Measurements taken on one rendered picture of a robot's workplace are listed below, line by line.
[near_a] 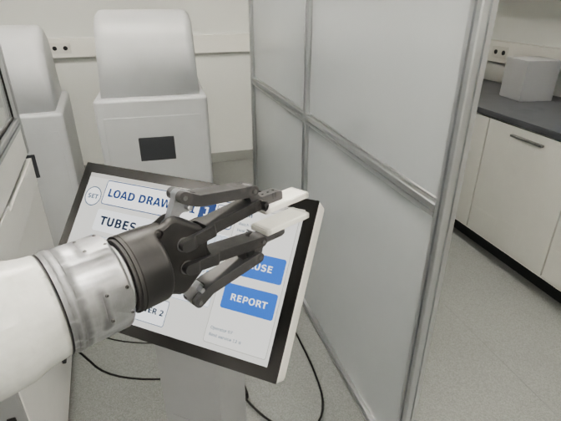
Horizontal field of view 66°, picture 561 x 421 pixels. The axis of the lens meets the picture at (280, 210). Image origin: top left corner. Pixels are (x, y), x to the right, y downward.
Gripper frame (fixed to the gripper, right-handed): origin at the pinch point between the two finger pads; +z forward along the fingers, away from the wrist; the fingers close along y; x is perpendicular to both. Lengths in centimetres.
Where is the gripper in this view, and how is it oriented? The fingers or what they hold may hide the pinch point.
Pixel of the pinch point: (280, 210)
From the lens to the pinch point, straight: 52.1
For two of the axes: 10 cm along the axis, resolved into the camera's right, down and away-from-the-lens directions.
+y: -0.5, -9.2, -3.9
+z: 7.3, -3.0, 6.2
